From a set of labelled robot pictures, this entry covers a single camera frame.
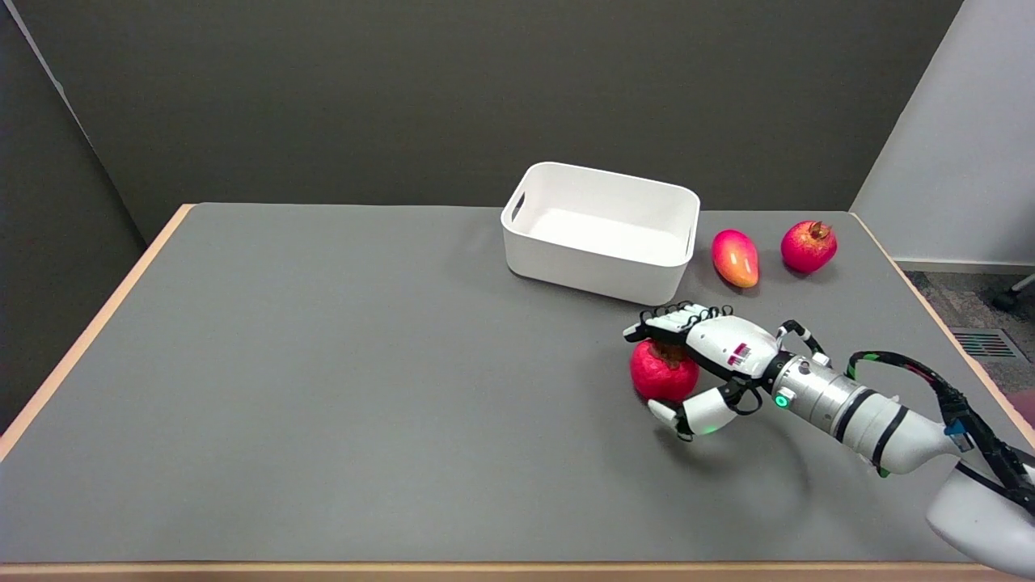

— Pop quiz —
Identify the grey table mat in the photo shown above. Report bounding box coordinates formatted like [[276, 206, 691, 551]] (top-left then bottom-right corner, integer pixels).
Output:
[[0, 202, 1035, 564]]

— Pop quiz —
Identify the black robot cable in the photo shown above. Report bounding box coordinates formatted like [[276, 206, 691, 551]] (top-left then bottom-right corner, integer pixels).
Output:
[[845, 350, 1035, 512]]

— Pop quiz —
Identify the red pomegranate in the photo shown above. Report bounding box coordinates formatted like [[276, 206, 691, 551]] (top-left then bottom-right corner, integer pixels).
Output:
[[630, 340, 701, 403], [780, 220, 839, 274]]

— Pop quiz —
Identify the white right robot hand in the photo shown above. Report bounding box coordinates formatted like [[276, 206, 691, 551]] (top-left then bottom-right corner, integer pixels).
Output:
[[623, 302, 797, 441]]

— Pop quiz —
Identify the white plastic bin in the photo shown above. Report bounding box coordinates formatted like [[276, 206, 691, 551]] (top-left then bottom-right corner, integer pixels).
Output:
[[501, 162, 701, 307]]

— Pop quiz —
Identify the floor vent grille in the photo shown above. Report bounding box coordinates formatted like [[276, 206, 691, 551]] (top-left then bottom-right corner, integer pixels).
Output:
[[950, 327, 1029, 362]]

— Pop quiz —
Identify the black chair caster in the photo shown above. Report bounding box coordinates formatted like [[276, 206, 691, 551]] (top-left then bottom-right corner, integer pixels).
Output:
[[993, 273, 1035, 313]]

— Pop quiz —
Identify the red orange mango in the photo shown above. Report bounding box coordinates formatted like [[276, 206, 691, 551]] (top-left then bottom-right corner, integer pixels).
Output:
[[712, 230, 761, 289]]

